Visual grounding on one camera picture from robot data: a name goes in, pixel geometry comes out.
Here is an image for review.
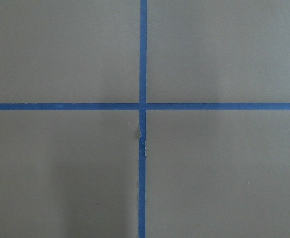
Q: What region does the brown paper table cover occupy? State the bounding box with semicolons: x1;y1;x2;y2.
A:
0;0;290;238

